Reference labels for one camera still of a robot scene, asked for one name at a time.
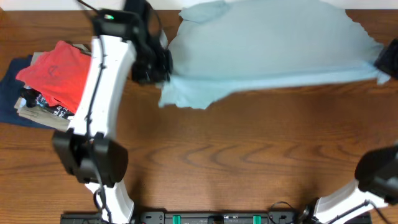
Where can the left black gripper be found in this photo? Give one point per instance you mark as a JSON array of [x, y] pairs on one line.
[[162, 66]]

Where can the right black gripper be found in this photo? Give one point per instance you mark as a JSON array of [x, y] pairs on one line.
[[387, 62]]

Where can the light blue t-shirt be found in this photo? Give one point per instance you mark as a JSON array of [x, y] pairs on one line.
[[225, 47]]

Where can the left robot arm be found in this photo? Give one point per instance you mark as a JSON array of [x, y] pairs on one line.
[[126, 45]]

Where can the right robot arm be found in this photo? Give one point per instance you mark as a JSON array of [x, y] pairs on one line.
[[374, 186]]

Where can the red folded shirt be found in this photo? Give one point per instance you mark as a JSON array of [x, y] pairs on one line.
[[59, 75]]

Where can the khaki folded garment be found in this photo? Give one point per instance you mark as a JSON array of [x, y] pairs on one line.
[[39, 115]]

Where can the black printed folded shirt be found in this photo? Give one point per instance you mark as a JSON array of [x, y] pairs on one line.
[[35, 99]]

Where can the navy blue folded garment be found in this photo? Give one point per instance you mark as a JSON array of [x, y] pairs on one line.
[[10, 93]]

